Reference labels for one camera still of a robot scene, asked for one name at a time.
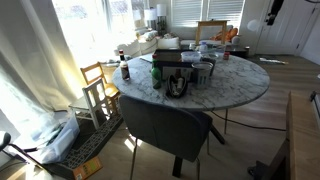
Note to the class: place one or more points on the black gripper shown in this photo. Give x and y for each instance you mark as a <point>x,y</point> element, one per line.
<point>276,8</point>

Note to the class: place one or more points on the clear cup with dark contents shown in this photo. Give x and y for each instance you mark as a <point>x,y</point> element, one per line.
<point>209,65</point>

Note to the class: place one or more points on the white door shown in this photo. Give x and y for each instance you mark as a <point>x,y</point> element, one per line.
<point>290,33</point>

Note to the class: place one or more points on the white round lamp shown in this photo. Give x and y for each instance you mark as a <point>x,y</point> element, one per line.
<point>236,40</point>

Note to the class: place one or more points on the orange cushion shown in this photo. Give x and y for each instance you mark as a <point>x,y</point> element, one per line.
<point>230,33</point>

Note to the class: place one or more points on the tall wooden table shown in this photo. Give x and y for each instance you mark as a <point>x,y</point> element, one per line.
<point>212,24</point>

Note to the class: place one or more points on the small jar with red lid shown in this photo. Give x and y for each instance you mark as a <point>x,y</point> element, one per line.
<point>226,56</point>

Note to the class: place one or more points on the white window blinds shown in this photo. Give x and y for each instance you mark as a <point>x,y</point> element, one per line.
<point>206,11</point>

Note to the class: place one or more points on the clear plastic tray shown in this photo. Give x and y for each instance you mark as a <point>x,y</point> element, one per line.
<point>216,55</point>

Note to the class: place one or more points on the clear bottle with blue cap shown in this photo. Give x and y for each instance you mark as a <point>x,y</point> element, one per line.
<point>203,47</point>

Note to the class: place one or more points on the small white jar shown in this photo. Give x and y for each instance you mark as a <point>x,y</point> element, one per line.
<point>192,46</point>

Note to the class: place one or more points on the grey tin can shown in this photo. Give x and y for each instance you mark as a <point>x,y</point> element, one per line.
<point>201,75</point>

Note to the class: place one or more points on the white shade lamp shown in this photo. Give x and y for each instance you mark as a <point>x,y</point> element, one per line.
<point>161,10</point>
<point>150,15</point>

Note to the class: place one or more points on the dark blue cardboard box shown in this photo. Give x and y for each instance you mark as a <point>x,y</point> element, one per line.
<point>173,68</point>

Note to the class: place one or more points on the white sofa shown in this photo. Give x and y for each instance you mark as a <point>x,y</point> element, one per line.
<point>146,41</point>

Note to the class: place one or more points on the wooden bench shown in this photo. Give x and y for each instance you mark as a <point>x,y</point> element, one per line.
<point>303,140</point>

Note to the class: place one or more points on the green bottle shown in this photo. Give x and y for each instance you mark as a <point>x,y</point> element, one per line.
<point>156,75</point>

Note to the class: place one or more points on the hot sauce bottle red cap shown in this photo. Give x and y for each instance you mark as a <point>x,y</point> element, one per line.
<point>124,68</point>

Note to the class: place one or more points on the grey upholstered chair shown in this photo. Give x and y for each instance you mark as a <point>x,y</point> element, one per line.
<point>163,126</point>

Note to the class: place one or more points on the small wooden chair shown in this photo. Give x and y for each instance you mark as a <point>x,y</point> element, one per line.
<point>100,78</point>

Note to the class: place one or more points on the white child chair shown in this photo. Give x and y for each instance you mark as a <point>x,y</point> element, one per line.
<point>95,96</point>

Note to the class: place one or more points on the flat black cardboard box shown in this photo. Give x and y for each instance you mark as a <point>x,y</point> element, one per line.
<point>90,146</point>

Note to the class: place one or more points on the beige curtain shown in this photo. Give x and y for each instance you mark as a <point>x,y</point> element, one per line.
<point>30,66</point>

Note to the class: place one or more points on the clear plastic storage bin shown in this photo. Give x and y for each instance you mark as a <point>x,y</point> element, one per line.
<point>60,143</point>

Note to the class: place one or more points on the black chair armrest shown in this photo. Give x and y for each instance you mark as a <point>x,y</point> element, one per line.
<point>4,140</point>

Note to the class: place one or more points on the black table pedestal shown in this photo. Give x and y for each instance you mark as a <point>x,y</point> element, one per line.
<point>216,135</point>

